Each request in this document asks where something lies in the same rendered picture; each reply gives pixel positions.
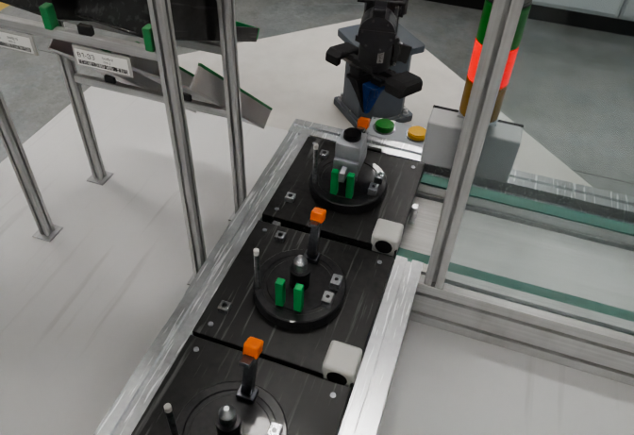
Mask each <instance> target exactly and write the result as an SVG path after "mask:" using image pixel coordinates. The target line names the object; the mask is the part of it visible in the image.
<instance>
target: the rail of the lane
mask: <svg viewBox="0 0 634 435"><path fill-rule="evenodd" d="M289 131H294V132H298V135H299V136H300V135H301V133H303V134H307V135H310V136H311V137H313V138H318V139H322V140H326V141H330V142H337V140H338V138H339V137H340V135H341V133H342V129H341V128H336V127H333V126H329V125H321V124H317V123H313V122H309V121H305V120H300V119H295V120H294V122H293V123H292V125H291V127H290V128H289ZM366 143H367V144H368V146H367V150H370V151H374V152H377V153H381V154H386V155H390V156H394V157H398V158H401V159H409V160H413V161H417V162H421V156H422V151H423V147H419V146H415V145H411V144H406V143H402V142H395V141H391V140H387V139H382V138H378V137H375V136H370V135H367V142H366ZM451 171H452V170H451V169H447V168H442V167H439V166H435V165H431V164H426V163H425V169H424V174H426V175H430V176H437V177H441V178H445V179H449V178H450V175H451Z"/></svg>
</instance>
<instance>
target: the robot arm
mask: <svg viewBox="0 0 634 435"><path fill-rule="evenodd" d="M358 2H362V3H365V4H364V11H363V16H362V18H361V22H360V26H359V33H358V35H356V38H355V41H356V42H359V47H356V46H355V45H353V44H351V43H349V42H344V43H341V44H337V45H334V46H330V47H329V48H328V50H327V51H326V53H325V60H326V61H327V62H329V63H331V64H333V65H335V66H338V65H340V64H341V59H342V60H344V61H346V62H348V63H350V64H349V66H350V73H348V74H346V77H347V78H349V80H350V82H351V84H352V86H353V88H354V91H355V93H356V95H357V98H358V100H359V104H360V107H361V110H362V112H364V113H369V112H370V110H371V109H372V107H373V105H374V103H375V101H376V99H377V98H378V96H379V95H380V94H381V93H382V91H383V90H384V89H385V92H387V93H389V94H391V95H393V96H394V97H396V98H398V99H401V98H404V97H406V96H409V95H411V94H414V93H416V92H419V91H421V90H422V87H423V80H422V79H421V78H420V77H419V76H417V75H415V74H413V73H411V72H408V71H405V72H403V73H399V74H397V73H396V72H395V71H393V70H391V69H389V67H392V66H395V65H396V62H397V61H402V62H403V63H407V61H408V58H409V54H410V51H411V48H412V46H409V45H407V44H404V43H402V42H400V38H399V37H398V36H397V27H398V21H399V17H400V18H403V15H405V14H407V8H408V2H409V0H358Z"/></svg>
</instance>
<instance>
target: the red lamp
mask: <svg viewBox="0 0 634 435"><path fill-rule="evenodd" d="M481 49H482V45H481V44H480V43H479V42H478V41H477V39H476V38H475V46H474V50H473V54H472V57H471V61H470V66H469V70H468V75H467V76H468V78H469V79H470V80H471V81H472V82H473V83H474V79H475V75H476V68H477V64H478V61H479V57H480V53H481Z"/></svg>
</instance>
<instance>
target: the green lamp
mask: <svg viewBox="0 0 634 435"><path fill-rule="evenodd" d="M491 10H492V3H491V2H490V1H489V0H485V2H484V6H483V10H482V14H481V18H480V22H479V27H478V31H477V34H476V39H477V41H478V42H479V43H480V44H481V45H483V42H484V38H485V34H486V29H487V25H488V21H489V18H490V14H491Z"/></svg>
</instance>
